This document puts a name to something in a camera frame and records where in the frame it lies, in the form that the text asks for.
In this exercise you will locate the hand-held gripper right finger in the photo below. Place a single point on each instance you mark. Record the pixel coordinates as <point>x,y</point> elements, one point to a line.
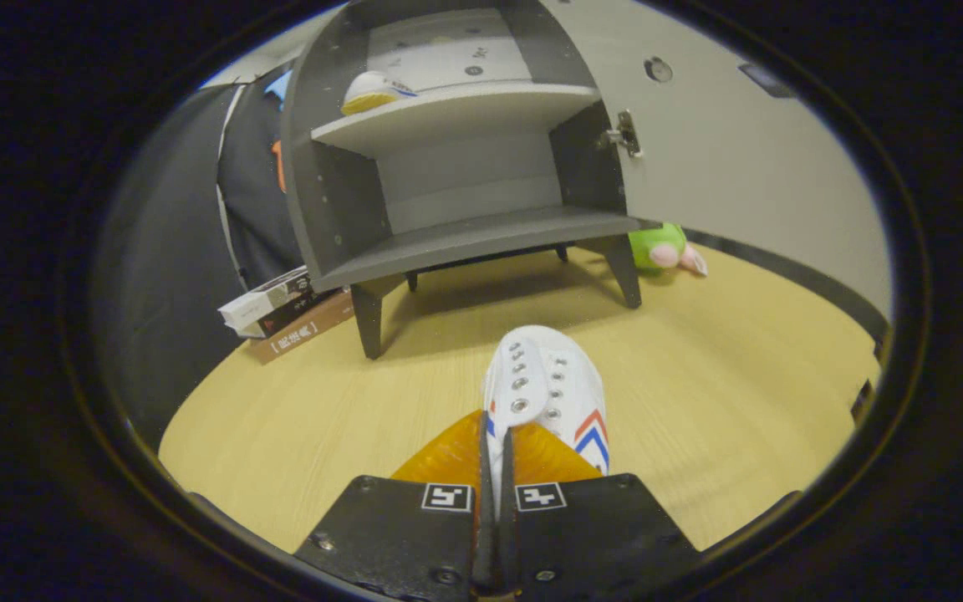
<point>598,535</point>

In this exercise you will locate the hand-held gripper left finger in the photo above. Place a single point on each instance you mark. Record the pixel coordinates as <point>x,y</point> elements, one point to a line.
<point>398,535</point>

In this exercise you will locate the white shoe with striped side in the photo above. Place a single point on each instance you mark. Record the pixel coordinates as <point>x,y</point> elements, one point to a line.
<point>544,368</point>

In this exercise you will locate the grey shoe cabinet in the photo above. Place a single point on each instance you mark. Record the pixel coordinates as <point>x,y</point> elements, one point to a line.
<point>465,238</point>

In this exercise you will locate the white shoe with yellow sole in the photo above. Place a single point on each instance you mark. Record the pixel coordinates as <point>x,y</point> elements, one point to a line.
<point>373,88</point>

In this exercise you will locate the metal door hinge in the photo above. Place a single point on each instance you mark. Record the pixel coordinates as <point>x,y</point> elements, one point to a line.
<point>625,134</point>

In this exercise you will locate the brown book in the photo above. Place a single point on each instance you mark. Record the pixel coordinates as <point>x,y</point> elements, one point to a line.
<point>306,332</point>

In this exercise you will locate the black book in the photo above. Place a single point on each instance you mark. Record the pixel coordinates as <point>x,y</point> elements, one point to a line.
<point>298,313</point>

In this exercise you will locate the green and pink plush toy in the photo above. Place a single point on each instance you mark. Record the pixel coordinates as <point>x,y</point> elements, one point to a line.
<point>653,242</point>

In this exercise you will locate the black backdrop cloth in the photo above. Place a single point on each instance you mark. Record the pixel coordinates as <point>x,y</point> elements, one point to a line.
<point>172,251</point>

